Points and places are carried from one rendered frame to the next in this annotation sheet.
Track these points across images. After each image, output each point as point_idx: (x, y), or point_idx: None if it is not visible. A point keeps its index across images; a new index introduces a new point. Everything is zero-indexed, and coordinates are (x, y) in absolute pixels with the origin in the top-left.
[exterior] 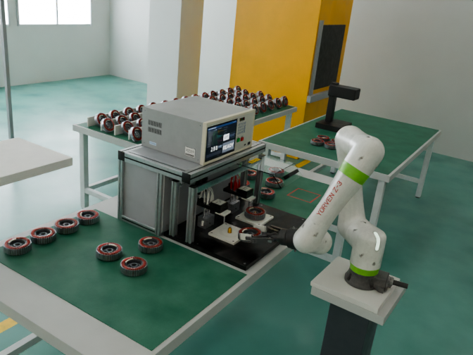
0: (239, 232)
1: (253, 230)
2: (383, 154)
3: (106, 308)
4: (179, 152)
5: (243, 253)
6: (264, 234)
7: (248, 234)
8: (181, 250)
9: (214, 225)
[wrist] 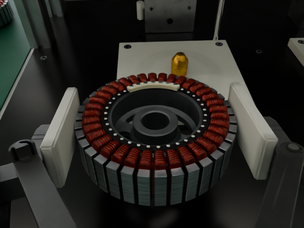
0: (111, 83)
1: (199, 117)
2: None
3: None
4: None
5: (67, 199)
6: (77, 226)
7: (59, 119)
8: (6, 57)
9: (190, 34)
